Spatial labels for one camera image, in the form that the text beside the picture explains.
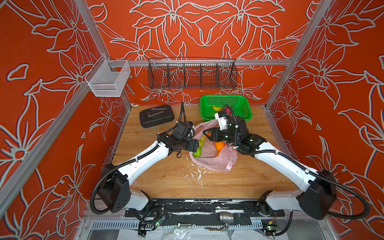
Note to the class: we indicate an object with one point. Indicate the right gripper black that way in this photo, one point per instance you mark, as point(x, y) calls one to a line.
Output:
point(213, 131)

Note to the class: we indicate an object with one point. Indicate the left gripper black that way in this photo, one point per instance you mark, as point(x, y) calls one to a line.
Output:
point(193, 145)

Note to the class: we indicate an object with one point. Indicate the yellow green fruit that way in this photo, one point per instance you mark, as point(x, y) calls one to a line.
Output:
point(202, 142)

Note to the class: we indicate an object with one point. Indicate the green round fruit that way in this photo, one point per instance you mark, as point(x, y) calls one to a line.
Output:
point(198, 153)

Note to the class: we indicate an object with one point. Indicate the pink plastic bag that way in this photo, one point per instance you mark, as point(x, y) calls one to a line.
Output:
point(210, 159)

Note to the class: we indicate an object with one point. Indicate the pink dragon fruit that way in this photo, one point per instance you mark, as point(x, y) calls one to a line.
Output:
point(228, 112)

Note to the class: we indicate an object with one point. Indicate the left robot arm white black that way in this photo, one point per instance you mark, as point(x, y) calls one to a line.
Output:
point(113, 193)

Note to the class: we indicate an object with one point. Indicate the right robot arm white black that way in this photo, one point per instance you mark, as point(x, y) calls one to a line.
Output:
point(317, 190)

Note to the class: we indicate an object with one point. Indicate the orange fruit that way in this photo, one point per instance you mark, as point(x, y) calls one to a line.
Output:
point(219, 146)

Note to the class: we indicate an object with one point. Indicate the yellow banana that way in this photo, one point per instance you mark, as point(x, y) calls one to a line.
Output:
point(217, 109)

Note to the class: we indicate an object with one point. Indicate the green plastic basket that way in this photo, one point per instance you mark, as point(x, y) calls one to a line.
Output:
point(239, 104)

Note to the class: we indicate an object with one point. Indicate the black tool case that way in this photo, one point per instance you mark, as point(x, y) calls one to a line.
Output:
point(156, 116)

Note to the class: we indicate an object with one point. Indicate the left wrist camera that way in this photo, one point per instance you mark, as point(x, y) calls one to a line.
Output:
point(183, 130)

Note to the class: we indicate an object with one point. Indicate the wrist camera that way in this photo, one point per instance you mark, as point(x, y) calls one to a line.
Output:
point(222, 118)
point(183, 130)

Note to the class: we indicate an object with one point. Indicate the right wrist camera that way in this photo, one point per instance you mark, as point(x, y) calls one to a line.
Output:
point(222, 118)

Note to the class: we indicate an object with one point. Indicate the black wire wall basket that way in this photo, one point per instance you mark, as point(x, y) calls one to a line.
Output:
point(190, 73)

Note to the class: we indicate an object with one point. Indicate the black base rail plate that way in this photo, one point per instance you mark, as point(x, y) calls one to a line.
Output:
point(248, 207)

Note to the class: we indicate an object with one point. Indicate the white wire wall basket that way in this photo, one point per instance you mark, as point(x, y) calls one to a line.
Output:
point(108, 78)

